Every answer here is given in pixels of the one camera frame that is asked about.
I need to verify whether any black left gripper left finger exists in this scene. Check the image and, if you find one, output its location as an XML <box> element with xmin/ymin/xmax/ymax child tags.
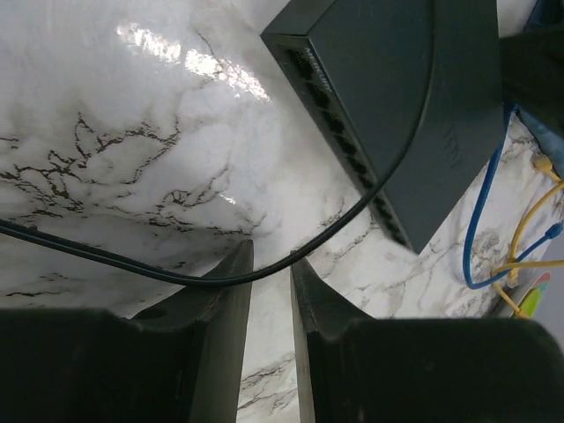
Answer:
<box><xmin>0</xmin><ymin>238</ymin><xmax>256</xmax><ymax>423</ymax></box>

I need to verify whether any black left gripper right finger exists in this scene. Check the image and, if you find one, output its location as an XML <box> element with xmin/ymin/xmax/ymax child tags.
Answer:
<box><xmin>291</xmin><ymin>260</ymin><xmax>563</xmax><ymax>422</ymax></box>

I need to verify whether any yellow ethernet cable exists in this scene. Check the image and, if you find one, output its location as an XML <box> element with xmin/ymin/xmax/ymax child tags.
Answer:
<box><xmin>491</xmin><ymin>259</ymin><xmax>564</xmax><ymax>319</ymax></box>
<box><xmin>508</xmin><ymin>156</ymin><xmax>564</xmax><ymax>287</ymax></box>

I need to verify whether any black power cord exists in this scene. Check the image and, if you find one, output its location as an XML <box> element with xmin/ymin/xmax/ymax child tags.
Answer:
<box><xmin>0</xmin><ymin>0</ymin><xmax>437</xmax><ymax>288</ymax></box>

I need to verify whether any blue ethernet cable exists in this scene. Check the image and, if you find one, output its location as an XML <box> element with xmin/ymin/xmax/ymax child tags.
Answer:
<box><xmin>461</xmin><ymin>100</ymin><xmax>564</xmax><ymax>291</ymax></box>

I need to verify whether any black network switch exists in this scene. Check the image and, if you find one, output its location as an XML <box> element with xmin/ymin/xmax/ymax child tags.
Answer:
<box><xmin>261</xmin><ymin>1</ymin><xmax>505</xmax><ymax>253</ymax></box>

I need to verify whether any lime green plate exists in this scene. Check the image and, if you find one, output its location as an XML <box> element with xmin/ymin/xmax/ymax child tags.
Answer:
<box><xmin>520</xmin><ymin>287</ymin><xmax>543</xmax><ymax>317</ymax></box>

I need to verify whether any red rimmed plate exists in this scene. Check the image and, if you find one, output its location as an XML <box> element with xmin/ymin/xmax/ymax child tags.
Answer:
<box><xmin>537</xmin><ymin>271</ymin><xmax>552</xmax><ymax>284</ymax></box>

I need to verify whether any blue cloth placemat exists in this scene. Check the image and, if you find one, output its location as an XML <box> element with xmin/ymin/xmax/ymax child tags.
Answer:
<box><xmin>520</xmin><ymin>0</ymin><xmax>563</xmax><ymax>179</ymax></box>

